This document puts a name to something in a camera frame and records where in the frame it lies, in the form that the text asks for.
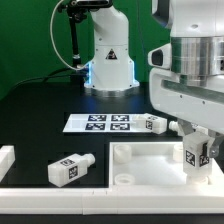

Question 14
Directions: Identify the white AprilTag marker sheet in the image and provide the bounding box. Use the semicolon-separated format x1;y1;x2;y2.
63;114;150;133

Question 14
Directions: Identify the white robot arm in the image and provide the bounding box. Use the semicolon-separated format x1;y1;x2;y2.
91;0;224;158

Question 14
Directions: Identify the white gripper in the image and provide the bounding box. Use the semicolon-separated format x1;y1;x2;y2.
148;44;224;158

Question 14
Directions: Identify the white cable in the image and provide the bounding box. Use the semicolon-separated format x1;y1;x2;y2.
49;0;91;72

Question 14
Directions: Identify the white U-shaped fence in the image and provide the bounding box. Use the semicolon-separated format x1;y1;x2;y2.
0;144;224;215

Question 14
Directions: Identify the white square tabletop part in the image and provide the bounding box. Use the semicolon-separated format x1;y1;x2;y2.
109;142;224;187

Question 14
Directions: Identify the black cable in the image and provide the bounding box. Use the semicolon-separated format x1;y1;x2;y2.
9;68;84;93

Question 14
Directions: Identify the black camera stand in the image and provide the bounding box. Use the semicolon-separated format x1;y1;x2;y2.
50;0;112;83

